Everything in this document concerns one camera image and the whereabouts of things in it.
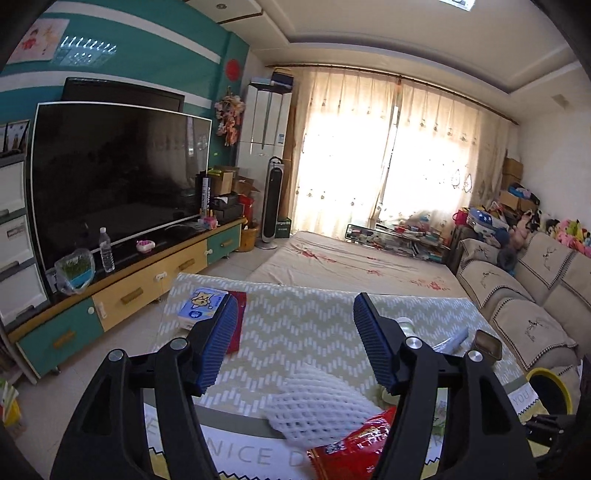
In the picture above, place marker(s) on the blue star-print bag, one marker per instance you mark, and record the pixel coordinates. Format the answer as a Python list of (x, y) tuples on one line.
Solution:
[(487, 219)]

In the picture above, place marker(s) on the framed photos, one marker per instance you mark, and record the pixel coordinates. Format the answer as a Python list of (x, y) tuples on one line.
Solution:
[(14, 136)]

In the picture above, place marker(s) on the glass coffee table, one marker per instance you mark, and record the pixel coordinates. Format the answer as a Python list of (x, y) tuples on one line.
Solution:
[(397, 240)]

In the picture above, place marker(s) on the floral bedsheet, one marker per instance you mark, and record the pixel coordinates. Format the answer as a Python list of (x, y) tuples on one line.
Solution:
[(369, 263)]

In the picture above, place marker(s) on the red canister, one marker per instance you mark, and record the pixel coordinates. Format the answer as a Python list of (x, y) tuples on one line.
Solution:
[(248, 207)]

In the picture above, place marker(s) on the white drawer cabinet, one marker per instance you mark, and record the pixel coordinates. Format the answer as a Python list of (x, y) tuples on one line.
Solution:
[(18, 240)]

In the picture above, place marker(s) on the tall black white box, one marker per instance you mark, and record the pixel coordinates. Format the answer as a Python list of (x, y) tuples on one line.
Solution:
[(205, 194)]

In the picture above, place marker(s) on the flat red box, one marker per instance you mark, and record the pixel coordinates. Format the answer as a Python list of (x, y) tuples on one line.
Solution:
[(238, 323)]

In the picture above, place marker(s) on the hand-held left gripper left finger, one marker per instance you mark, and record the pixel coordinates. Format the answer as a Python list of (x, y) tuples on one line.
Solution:
[(217, 350)]

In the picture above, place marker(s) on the red snack bag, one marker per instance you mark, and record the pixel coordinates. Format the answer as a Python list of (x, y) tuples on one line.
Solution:
[(351, 447)]

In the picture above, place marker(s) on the black television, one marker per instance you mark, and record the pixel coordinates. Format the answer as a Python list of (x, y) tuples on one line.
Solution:
[(120, 94)]

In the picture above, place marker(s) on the row of plush toys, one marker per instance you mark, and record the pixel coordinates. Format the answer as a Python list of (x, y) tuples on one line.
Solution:
[(570, 235)]

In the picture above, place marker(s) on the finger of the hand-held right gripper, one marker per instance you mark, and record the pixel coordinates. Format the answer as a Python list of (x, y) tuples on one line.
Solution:
[(551, 429)]

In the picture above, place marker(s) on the cartoon wall poster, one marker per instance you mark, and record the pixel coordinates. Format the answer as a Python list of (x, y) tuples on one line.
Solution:
[(39, 41)]

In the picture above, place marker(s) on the red round wall decoration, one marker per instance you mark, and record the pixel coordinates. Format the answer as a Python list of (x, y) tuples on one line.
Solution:
[(233, 69)]

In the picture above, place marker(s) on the small pink toy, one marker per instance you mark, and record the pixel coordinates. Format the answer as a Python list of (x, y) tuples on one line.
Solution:
[(208, 222)]

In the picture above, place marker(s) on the large silver-rimmed television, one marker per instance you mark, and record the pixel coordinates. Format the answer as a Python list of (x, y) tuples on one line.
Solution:
[(120, 180)]

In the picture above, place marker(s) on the white foam fruit net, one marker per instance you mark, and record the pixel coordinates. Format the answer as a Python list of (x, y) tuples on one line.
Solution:
[(318, 401)]

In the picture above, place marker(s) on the plastic bag with green plant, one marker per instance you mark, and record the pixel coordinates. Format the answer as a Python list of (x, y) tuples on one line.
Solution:
[(76, 272)]

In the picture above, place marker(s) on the artificial flower decoration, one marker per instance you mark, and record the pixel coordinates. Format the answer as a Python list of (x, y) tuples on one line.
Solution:
[(230, 120)]

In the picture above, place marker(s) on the black bin with yellow rim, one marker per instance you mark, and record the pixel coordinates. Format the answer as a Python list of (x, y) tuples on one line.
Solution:
[(551, 387)]

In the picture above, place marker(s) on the blue white toothpaste box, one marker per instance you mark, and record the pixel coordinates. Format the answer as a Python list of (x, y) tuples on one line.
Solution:
[(457, 342)]

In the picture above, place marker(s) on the pile of colourful books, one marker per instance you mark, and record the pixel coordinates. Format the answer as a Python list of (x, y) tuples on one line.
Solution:
[(9, 401)]

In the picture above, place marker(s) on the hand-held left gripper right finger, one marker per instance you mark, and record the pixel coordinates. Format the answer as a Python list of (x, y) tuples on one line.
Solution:
[(376, 350)]

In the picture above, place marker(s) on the clear water bottle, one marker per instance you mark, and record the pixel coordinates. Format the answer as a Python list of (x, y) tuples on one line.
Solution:
[(107, 251)]

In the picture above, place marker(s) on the blue tissue pack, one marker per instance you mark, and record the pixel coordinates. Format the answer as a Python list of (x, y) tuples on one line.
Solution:
[(201, 307)]

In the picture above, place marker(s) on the open cardboard box with toys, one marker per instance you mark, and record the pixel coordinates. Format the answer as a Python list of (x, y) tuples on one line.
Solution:
[(510, 201)]

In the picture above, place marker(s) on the tower fan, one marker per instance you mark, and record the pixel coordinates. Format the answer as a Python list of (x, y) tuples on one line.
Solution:
[(273, 203)]

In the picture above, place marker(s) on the open cardboard boxes by television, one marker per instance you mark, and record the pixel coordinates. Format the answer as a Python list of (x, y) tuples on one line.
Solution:
[(231, 182)]

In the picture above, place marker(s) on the dark box on air conditioner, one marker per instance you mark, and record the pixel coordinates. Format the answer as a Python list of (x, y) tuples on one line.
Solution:
[(282, 80)]

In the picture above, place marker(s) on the beige sofa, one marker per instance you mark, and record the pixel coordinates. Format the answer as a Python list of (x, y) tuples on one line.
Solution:
[(531, 295)]

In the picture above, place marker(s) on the yellow green patterned tablecloth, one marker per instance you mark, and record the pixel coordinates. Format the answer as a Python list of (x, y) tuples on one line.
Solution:
[(300, 323)]

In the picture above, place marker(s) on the wooden bucket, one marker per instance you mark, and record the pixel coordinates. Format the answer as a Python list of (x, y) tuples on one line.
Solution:
[(249, 237)]

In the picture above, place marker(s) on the curtain rod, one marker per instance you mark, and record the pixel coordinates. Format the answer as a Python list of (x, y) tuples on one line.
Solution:
[(392, 81)]

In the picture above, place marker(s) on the pink oval toy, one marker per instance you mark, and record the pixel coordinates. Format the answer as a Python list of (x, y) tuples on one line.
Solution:
[(145, 246)]

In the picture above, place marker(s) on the yellow teal television cabinet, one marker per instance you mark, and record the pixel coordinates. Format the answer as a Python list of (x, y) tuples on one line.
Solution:
[(138, 295)]

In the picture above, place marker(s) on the cream embroidered curtain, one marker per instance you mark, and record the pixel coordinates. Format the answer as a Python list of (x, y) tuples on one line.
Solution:
[(351, 152)]

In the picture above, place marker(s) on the white standing air conditioner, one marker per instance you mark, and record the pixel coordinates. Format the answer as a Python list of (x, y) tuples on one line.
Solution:
[(265, 124)]

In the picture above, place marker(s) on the closed brown cardboard box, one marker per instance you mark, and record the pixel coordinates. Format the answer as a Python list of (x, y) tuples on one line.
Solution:
[(512, 173)]

